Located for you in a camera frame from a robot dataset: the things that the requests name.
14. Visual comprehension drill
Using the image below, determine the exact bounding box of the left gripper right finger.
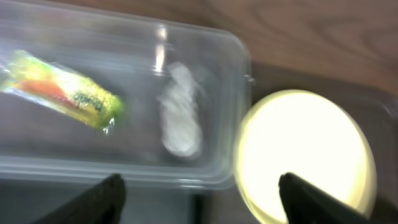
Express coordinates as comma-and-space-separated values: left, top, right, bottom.
279, 172, 372, 224

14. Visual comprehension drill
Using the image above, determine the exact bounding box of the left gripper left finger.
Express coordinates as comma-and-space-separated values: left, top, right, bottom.
33, 174, 126, 224

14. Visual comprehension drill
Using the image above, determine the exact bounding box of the yellow green snack wrapper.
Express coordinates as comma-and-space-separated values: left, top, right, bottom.
1, 50, 124, 134

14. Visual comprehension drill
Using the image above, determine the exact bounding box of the yellow plate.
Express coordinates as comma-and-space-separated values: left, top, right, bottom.
234, 90, 377, 223

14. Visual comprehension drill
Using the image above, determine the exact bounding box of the black tray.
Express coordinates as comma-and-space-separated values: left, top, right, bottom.
1, 180, 192, 224

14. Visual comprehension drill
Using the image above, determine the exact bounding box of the crumpled white tissue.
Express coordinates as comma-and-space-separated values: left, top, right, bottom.
158, 62, 203, 159

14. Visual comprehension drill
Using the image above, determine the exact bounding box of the clear plastic bin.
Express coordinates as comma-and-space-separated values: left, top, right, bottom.
1, 1, 251, 189

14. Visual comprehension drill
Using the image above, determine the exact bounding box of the brown serving tray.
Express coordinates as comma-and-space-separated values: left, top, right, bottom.
251, 62, 397, 223

